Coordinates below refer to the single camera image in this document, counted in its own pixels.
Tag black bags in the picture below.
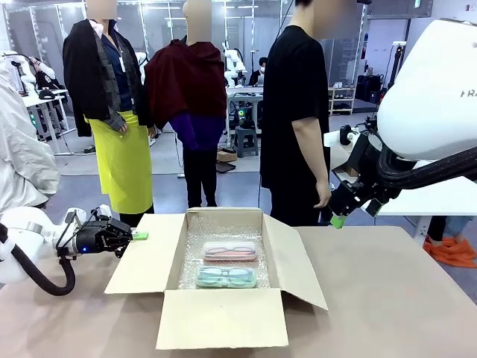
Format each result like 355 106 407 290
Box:
356 74 388 104

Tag seated person with mask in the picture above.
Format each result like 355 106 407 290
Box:
248 56 270 87

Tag teal translucent glasses case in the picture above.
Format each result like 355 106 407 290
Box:
196 265 258 289

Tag pink translucent glasses case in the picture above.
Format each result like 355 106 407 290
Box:
203 241 258 262

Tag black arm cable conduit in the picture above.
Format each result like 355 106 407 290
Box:
0 223 78 298
376 145 477 192

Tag person's right hand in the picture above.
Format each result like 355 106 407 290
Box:
314 180 332 209

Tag gray step stool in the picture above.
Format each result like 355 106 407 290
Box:
231 126 259 158

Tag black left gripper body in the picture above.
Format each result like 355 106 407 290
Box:
73 219 117 257

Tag black-framed glasses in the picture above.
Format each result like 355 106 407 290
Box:
206 244 256 257

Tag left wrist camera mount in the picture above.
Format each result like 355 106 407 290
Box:
65 204 113 225

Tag mannequin with yellow apron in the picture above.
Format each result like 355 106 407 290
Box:
62 0 159 227

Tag white background workbench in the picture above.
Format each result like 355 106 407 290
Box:
225 85 266 139

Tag white shoe shelf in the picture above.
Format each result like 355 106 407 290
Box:
329 85 357 116

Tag clear bubble wrap sheet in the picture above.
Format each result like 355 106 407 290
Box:
177 214 271 291

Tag person's right forearm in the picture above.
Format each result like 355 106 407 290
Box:
292 121 329 187

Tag mannequin in purple shirt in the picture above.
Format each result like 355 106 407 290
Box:
144 0 228 209

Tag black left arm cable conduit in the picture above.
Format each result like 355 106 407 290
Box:
0 223 78 298

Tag person in black t-shirt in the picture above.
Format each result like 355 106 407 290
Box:
259 0 368 227

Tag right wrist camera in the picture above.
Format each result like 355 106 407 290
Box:
363 197 384 218

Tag gray fabric cover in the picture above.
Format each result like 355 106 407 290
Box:
0 55 61 217

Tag maroon shawl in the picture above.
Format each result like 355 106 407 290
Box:
144 39 228 130

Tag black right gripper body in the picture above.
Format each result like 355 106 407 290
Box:
327 180 364 218

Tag yellow apron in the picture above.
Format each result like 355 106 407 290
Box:
84 110 154 216

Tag brown cardboard shipping box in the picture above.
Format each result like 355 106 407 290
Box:
104 207 329 351

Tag gray-framed glasses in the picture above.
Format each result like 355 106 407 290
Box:
199 268 254 283

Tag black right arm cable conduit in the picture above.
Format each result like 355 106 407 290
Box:
376 145 477 192

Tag orange cloth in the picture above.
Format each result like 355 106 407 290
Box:
423 236 477 269

